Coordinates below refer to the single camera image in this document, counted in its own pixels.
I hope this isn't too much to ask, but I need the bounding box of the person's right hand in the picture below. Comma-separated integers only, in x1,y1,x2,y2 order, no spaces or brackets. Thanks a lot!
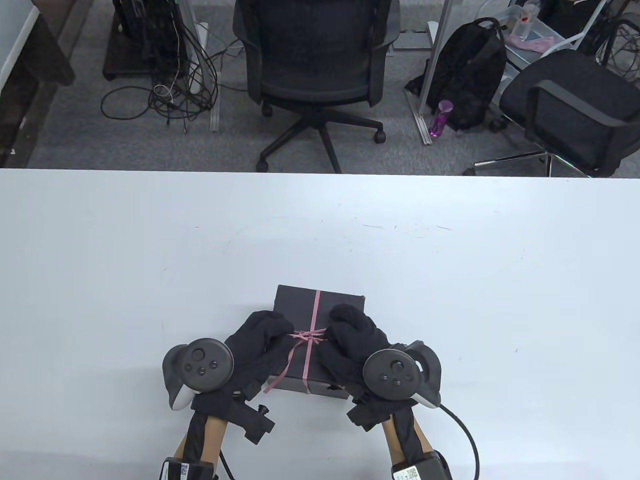
315,303,416,413

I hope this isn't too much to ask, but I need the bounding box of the person's left hand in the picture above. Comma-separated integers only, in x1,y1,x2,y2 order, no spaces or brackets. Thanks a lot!
191,310,296,418

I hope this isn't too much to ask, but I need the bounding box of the pink ribbon bow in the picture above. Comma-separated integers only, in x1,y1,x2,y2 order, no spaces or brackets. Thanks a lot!
263,289,331,395

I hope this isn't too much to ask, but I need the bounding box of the black gift box lid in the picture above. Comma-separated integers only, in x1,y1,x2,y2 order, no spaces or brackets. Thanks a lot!
265,284,367,400

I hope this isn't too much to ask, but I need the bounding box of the black right forearm sensor box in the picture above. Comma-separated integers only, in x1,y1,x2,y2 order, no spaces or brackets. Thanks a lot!
389,449,454,480

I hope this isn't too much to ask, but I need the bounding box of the person's left forearm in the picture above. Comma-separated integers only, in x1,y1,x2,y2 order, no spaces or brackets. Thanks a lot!
175,411,230,465

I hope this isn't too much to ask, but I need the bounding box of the person's right forearm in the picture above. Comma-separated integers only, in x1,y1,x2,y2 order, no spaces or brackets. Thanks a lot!
381,406,437,460

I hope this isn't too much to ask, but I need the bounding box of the black left forearm sensor box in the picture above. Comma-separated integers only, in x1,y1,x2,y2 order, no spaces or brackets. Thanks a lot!
159,456,219,480

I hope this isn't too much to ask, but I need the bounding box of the grey left hand controller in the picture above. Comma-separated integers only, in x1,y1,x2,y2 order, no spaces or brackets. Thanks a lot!
161,338,235,412

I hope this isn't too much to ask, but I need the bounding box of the grey hand controller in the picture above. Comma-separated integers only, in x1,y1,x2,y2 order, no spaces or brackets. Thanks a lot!
161,338,235,412
362,340,444,410

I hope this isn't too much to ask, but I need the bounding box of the grey right hand controller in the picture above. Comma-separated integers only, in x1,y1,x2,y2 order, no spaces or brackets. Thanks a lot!
362,340,444,410

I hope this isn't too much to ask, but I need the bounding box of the purple water bottle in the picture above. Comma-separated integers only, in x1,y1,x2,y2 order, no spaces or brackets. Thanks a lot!
428,99,455,139

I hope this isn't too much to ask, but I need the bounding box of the black mesh office chair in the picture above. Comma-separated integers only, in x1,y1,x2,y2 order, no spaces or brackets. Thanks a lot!
233,0,402,174

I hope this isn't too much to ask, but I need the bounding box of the black backpack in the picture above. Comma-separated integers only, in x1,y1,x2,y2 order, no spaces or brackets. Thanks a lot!
404,17,508,133

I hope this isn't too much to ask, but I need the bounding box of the white power strip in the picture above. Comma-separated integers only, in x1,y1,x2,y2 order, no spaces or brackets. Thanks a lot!
189,22,210,95

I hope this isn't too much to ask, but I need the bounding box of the black chair with grey armrests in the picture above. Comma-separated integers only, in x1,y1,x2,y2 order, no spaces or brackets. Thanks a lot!
462,49,640,178

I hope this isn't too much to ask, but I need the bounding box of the black computer tower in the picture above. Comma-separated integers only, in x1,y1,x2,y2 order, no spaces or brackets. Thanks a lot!
102,0,191,82

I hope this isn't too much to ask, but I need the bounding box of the pink cloth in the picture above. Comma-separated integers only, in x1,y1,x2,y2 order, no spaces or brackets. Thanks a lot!
505,32,557,53

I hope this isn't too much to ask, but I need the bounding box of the dark side desk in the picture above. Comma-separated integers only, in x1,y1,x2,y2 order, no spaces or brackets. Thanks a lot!
0,0,96,168

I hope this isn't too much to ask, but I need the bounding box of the clear plastic bin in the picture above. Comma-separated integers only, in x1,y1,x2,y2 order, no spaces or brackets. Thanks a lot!
502,0,576,57

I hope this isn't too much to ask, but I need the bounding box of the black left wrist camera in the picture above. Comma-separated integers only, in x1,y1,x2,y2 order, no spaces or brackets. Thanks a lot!
220,394,276,445

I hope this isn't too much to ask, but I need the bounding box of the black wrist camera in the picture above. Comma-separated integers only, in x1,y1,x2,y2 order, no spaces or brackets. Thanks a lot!
220,394,276,445
346,399,398,432

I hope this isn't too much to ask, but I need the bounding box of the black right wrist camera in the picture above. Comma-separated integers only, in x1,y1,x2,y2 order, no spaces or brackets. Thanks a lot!
346,399,398,432

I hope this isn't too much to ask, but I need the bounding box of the tangle of black cables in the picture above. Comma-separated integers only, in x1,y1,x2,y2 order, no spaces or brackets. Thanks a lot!
100,20,223,133

